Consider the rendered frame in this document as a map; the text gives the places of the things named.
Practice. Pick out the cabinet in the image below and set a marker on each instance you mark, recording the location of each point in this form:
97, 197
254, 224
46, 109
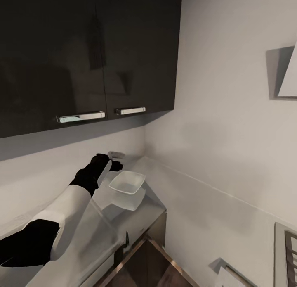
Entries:
67, 63

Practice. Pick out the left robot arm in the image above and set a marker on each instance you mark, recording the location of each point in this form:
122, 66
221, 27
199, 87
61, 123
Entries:
49, 233

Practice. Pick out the drop in sink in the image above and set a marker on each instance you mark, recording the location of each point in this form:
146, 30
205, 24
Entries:
94, 241

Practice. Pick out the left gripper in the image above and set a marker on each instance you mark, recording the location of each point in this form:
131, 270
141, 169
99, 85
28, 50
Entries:
116, 166

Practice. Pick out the burner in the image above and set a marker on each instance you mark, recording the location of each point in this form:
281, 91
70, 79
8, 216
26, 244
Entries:
285, 256

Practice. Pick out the bowl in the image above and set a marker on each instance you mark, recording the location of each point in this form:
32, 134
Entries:
127, 182

